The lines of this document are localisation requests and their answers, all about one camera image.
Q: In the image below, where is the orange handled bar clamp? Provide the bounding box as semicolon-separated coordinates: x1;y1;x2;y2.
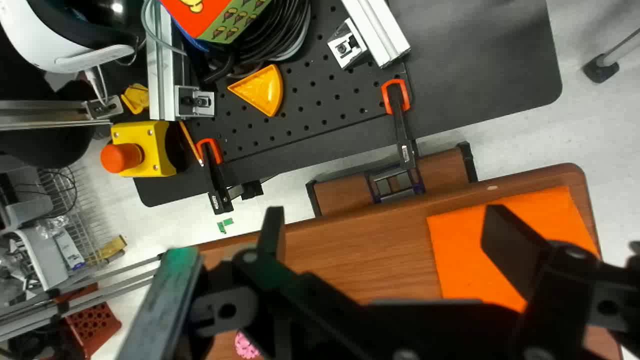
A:
195;136;237;216
369;77;428;204

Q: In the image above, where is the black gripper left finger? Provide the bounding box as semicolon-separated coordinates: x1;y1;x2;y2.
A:
228;205;376;360

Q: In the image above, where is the green grey metal bar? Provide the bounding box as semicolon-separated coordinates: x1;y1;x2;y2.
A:
115;245;207;360

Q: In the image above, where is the white wire rack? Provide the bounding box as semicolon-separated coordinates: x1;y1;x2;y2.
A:
37;163;131;270

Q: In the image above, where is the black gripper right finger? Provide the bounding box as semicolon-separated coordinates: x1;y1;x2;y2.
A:
478;204;640;360

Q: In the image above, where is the grey horizontal aluminium rail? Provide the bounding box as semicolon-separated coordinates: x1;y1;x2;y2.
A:
0;94;126;132

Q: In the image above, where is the yellow plastic clip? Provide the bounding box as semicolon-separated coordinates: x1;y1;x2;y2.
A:
118;82;151;115

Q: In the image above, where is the silver aluminium extrusion post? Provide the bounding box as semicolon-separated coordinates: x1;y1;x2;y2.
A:
142;0;181;123
343;0;412;69

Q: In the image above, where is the pink sticker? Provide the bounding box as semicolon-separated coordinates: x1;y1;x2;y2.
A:
232;330;265;360

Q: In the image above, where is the orange towel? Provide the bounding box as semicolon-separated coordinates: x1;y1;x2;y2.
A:
426;184;602;315

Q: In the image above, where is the orange pencil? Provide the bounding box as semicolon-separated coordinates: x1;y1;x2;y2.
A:
177;117;207;167

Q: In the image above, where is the black stand foot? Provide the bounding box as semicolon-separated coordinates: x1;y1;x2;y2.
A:
583;26;640;86

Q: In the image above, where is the dark grey floor mat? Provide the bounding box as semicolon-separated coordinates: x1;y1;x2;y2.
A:
384;0;564;138

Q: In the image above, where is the white curved robot housing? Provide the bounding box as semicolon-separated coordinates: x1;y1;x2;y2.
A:
0;0;139;92

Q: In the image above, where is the yellow emergency stop button box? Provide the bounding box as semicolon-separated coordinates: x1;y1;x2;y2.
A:
99;120;181;180

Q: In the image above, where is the grey metal corner bracket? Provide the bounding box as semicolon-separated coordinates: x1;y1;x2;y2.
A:
326;15;373;69
174;86;219;122

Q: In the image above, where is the black coiled cable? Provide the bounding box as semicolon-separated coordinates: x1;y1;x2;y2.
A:
213;0;315;68

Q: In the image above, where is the red perforated brick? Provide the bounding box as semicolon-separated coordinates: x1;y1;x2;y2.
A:
63;300;125;360

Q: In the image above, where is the red and green printed box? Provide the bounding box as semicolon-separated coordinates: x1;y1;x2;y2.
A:
161;0;274;46

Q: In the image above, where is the black perforated mounting board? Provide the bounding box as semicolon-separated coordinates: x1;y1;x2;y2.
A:
133;0;417;209

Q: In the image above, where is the orange triangular plastic piece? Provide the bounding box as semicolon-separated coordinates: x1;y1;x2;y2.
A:
226;61;287;120

